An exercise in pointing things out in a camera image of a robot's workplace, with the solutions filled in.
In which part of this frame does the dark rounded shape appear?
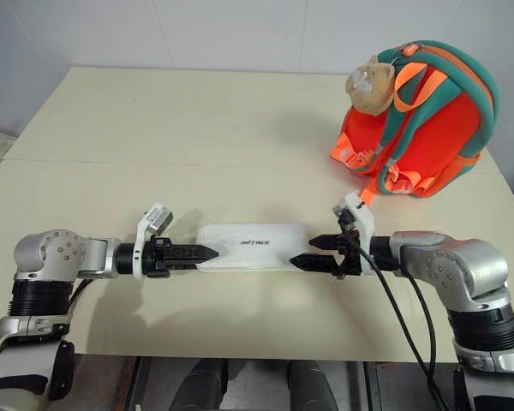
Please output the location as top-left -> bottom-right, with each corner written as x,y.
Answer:
170,356 -> 231,411
285,358 -> 349,411

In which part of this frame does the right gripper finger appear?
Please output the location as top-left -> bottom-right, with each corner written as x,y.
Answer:
289,253 -> 340,272
308,233 -> 341,252

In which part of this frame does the orange and teal backpack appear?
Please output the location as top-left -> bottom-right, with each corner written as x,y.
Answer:
328,39 -> 501,207

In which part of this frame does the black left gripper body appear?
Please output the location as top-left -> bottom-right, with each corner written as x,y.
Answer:
143,235 -> 175,279

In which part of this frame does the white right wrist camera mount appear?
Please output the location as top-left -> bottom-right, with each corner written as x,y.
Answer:
331,192 -> 375,276

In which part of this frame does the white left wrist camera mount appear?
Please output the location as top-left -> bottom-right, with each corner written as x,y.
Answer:
134,201 -> 175,282

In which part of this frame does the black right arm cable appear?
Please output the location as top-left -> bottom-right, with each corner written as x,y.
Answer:
353,240 -> 451,411
404,273 -> 439,411

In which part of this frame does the beige plush animal charm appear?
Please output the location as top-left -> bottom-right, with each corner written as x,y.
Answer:
345,55 -> 398,117

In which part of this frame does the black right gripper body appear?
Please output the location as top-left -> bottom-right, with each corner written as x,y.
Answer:
332,231 -> 364,280

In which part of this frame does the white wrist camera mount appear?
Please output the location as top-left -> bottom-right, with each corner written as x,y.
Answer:
134,201 -> 175,282
331,192 -> 375,276

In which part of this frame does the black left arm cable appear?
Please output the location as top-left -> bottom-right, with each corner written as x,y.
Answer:
65,277 -> 93,312

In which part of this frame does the white box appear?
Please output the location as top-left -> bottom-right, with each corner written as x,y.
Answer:
195,221 -> 313,274

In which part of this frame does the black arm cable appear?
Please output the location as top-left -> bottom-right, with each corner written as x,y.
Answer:
404,273 -> 439,411
65,277 -> 93,312
353,240 -> 451,411

